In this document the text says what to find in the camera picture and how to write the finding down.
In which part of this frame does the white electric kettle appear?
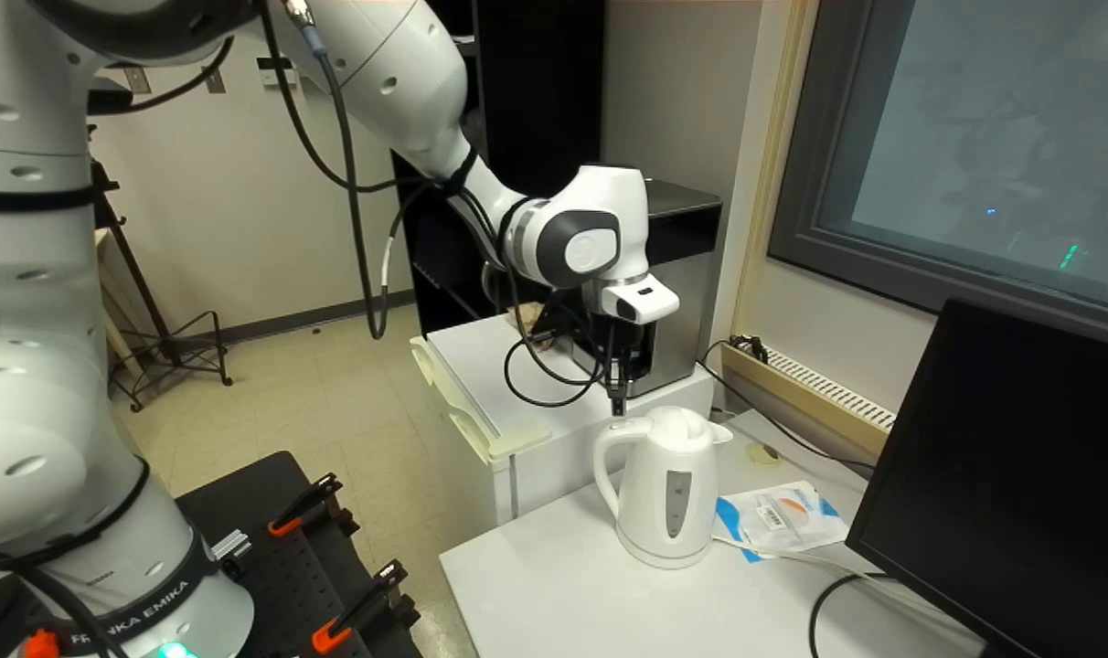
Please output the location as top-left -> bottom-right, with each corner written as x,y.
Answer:
587,400 -> 737,573

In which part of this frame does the tall black cabinet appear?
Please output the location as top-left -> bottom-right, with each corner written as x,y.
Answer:
386,0 -> 605,338

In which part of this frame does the orange black bar clamp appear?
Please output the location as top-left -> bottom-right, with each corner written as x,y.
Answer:
12,626 -> 69,658
264,466 -> 362,545
308,555 -> 423,658

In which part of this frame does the beige baseboard heater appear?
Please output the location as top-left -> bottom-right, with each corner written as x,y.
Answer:
716,335 -> 899,466

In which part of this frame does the black tripod stand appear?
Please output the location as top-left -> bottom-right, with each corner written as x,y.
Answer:
85,152 -> 239,414

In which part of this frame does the blue white plastic packet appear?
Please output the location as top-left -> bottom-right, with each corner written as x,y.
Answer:
708,477 -> 850,566

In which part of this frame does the dark framed window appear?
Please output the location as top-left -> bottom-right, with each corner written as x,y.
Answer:
765,0 -> 1108,353

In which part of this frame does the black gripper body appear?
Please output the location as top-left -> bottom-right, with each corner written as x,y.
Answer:
546,290 -> 642,380

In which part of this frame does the dark open shelf box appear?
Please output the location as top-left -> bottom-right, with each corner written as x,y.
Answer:
630,174 -> 727,399

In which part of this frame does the black computer monitor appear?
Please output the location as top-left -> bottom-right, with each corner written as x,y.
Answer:
839,294 -> 1108,658

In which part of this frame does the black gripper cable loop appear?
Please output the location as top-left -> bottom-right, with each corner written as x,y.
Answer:
497,319 -> 609,414

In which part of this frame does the long black arm cable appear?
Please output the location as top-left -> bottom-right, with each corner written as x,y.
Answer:
252,0 -> 423,342

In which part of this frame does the black rack with orange clamps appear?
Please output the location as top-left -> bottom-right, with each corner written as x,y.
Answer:
0,447 -> 426,658

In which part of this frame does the black monitor cable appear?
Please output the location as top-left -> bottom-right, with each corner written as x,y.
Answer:
805,566 -> 899,658

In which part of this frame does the white mini fridge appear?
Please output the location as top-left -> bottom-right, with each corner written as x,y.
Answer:
406,308 -> 716,530

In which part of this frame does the black wall power cable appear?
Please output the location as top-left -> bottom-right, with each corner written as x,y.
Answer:
696,332 -> 881,476

